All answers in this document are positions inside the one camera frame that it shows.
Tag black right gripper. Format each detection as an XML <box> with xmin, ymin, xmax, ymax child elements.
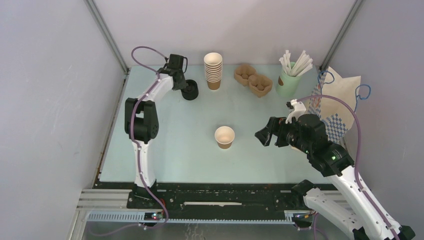
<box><xmin>254</xmin><ymin>115</ymin><xmax>311</xmax><ymax>154</ymax></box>

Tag single brown paper cup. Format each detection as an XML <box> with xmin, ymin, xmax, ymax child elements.
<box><xmin>214</xmin><ymin>126</ymin><xmax>235</xmax><ymax>149</ymax></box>

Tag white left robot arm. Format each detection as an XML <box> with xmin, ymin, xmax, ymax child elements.
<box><xmin>124</xmin><ymin>64</ymin><xmax>188</xmax><ymax>188</ymax></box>

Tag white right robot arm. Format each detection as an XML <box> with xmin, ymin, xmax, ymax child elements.
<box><xmin>254</xmin><ymin>114</ymin><xmax>416</xmax><ymax>240</ymax></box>

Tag stack of black cup lids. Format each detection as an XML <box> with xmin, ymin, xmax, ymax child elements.
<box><xmin>181</xmin><ymin>79</ymin><xmax>199</xmax><ymax>101</ymax></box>

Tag stack of brown paper cups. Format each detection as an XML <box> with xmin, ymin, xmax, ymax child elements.
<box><xmin>203</xmin><ymin>52</ymin><xmax>223</xmax><ymax>91</ymax></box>

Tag brown pulp cup carrier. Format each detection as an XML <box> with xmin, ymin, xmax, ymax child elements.
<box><xmin>234</xmin><ymin>64</ymin><xmax>273</xmax><ymax>98</ymax></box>

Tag green straw holder cup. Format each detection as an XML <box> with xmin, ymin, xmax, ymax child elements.
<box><xmin>275</xmin><ymin>60</ymin><xmax>302</xmax><ymax>97</ymax></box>

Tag bundle of white wrapped straws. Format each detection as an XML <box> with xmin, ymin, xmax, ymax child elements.
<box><xmin>279</xmin><ymin>50</ymin><xmax>313</xmax><ymax>77</ymax></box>

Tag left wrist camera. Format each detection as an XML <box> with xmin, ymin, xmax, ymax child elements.
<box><xmin>167</xmin><ymin>54</ymin><xmax>188</xmax><ymax>73</ymax></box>

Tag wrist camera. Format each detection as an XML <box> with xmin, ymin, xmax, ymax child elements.
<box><xmin>167</xmin><ymin>54</ymin><xmax>188</xmax><ymax>73</ymax></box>
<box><xmin>285</xmin><ymin>99</ymin><xmax>306</xmax><ymax>124</ymax></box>

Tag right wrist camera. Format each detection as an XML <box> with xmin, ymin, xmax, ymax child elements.
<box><xmin>285</xmin><ymin>99</ymin><xmax>306</xmax><ymax>124</ymax></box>

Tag paper takeout bag blue handles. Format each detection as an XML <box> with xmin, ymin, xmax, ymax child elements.
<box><xmin>305</xmin><ymin>67</ymin><xmax>371</xmax><ymax>143</ymax></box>

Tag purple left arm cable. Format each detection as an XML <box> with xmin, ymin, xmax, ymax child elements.
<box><xmin>109</xmin><ymin>45</ymin><xmax>170</xmax><ymax>233</ymax></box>

